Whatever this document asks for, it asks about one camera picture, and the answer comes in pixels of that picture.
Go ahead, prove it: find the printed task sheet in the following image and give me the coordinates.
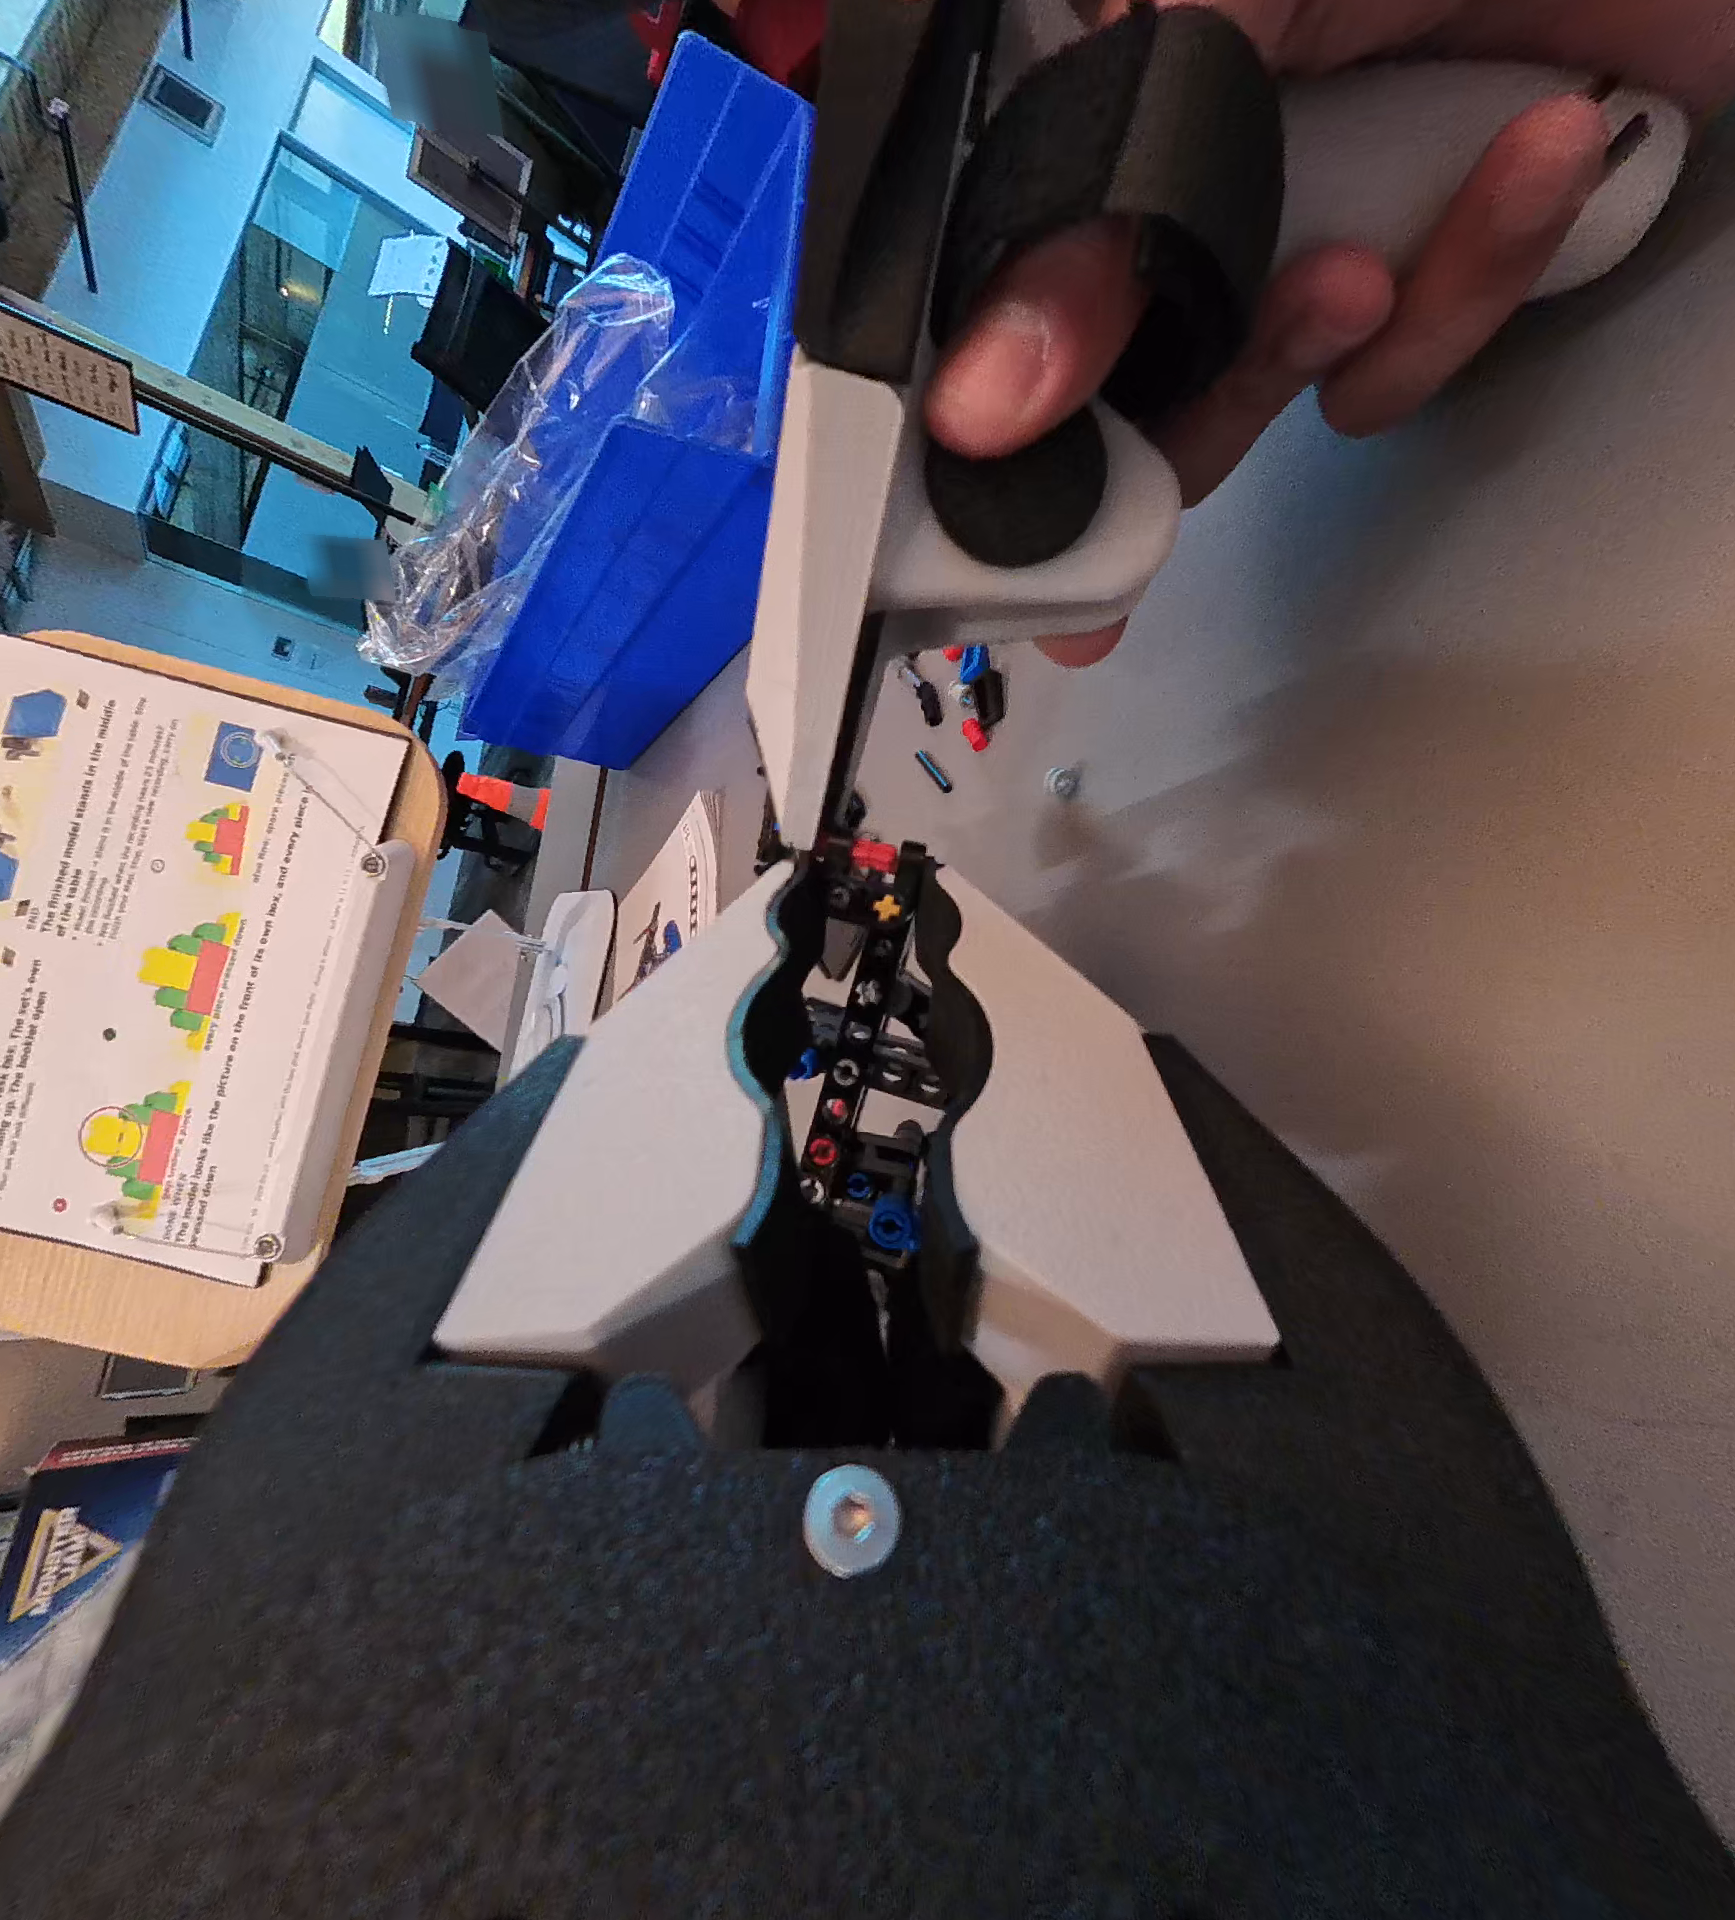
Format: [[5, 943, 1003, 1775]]
[[0, 605, 413, 1291]]

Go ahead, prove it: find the blue plastic bin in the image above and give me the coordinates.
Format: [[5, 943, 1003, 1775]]
[[455, 30, 819, 774]]

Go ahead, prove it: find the blue printed cardboard box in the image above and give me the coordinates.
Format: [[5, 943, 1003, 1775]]
[[0, 1434, 197, 1909]]

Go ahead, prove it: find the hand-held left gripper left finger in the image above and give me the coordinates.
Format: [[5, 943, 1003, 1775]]
[[431, 862, 811, 1434]]

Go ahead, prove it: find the wooden board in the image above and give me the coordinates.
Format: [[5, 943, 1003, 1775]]
[[0, 625, 449, 1374]]

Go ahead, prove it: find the framed wall sign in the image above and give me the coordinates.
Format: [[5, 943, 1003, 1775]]
[[0, 287, 143, 439]]

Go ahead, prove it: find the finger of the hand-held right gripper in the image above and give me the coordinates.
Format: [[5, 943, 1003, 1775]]
[[741, 355, 909, 841]]

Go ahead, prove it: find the white plastic holder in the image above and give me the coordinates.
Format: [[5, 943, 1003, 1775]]
[[495, 883, 617, 1086]]

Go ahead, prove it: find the black lego vehicle chassis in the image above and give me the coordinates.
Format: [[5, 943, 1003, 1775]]
[[769, 828, 965, 1260]]

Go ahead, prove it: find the open instruction booklet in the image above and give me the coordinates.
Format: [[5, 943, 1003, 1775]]
[[609, 786, 729, 1003]]

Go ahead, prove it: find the clear plastic bag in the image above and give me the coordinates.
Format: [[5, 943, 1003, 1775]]
[[353, 251, 781, 679]]

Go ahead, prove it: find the cluster of small lego pins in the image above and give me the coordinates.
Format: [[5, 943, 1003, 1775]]
[[889, 641, 1013, 756]]

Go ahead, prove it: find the person's right hand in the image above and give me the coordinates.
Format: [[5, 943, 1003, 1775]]
[[923, 0, 1735, 670]]

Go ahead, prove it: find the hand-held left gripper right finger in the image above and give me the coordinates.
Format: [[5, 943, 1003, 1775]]
[[923, 858, 1283, 1438]]

